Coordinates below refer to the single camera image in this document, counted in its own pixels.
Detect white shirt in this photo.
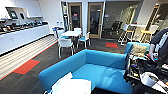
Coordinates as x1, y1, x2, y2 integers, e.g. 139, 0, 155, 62
49, 71, 93, 94

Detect white clothes hanger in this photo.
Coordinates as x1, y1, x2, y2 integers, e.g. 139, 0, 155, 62
43, 87, 54, 94

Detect white square table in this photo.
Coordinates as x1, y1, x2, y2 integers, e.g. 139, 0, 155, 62
60, 30, 83, 49

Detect large blue sofa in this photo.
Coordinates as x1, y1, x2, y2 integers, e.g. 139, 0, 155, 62
38, 49, 134, 94

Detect wood framed glass door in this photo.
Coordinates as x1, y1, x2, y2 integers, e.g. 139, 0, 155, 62
87, 2, 104, 39
67, 2, 83, 33

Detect black office chair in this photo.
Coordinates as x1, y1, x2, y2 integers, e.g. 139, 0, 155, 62
109, 20, 123, 36

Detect white high stool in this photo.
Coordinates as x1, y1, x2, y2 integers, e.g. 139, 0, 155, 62
148, 24, 159, 36
118, 23, 129, 44

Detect white high table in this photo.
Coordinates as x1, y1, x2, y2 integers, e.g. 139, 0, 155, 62
126, 23, 143, 43

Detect patterned beige cushion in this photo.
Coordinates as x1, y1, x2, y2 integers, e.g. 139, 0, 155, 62
129, 43, 148, 58

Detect yellow high stool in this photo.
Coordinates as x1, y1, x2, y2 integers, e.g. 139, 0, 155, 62
139, 24, 151, 44

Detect white upper kitchen cabinets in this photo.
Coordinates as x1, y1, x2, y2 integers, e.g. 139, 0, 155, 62
0, 0, 44, 19

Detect white kitchen counter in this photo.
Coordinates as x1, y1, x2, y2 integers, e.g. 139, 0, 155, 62
0, 23, 51, 56

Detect white round container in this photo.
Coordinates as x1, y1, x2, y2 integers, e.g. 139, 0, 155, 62
139, 71, 159, 88

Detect person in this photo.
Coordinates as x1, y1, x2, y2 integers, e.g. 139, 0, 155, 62
148, 28, 168, 68

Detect black kitchen wall appliance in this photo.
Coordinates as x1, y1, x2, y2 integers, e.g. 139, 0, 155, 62
4, 7, 26, 23

